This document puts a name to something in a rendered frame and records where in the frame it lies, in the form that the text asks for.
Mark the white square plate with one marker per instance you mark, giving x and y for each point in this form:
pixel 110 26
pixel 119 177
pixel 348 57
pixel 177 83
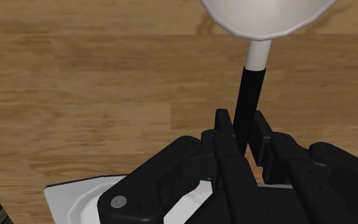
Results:
pixel 62 195

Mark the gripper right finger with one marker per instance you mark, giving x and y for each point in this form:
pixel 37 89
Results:
pixel 321 173

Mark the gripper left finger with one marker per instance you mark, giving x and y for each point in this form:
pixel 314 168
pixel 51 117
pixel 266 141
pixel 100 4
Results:
pixel 154 186

